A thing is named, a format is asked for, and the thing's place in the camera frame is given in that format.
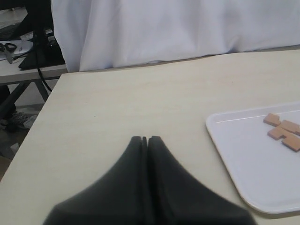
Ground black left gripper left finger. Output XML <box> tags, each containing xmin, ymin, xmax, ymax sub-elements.
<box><xmin>44</xmin><ymin>136</ymin><xmax>147</xmax><ymax>225</ymax></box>

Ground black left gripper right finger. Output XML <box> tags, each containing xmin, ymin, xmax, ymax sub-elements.
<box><xmin>148</xmin><ymin>136</ymin><xmax>256</xmax><ymax>225</ymax></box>

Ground white plastic tray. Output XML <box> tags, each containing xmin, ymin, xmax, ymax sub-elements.
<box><xmin>206</xmin><ymin>102</ymin><xmax>300</xmax><ymax>214</ymax></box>

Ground sneaker on floor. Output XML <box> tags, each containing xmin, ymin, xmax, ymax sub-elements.
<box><xmin>1</xmin><ymin>111</ymin><xmax>37</xmax><ymax>130</ymax></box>

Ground side desk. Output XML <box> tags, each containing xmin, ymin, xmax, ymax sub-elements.
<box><xmin>0</xmin><ymin>58</ymin><xmax>68</xmax><ymax>108</ymax></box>

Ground black monitor stand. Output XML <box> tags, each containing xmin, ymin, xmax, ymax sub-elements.
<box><xmin>19</xmin><ymin>0</ymin><xmax>65</xmax><ymax>70</ymax></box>

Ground white backdrop cloth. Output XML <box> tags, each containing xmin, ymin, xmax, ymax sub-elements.
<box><xmin>51</xmin><ymin>0</ymin><xmax>300</xmax><ymax>72</ymax></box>

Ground black-handled scissors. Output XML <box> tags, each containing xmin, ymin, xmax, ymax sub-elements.
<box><xmin>0</xmin><ymin>43</ymin><xmax>17</xmax><ymax>64</ymax></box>

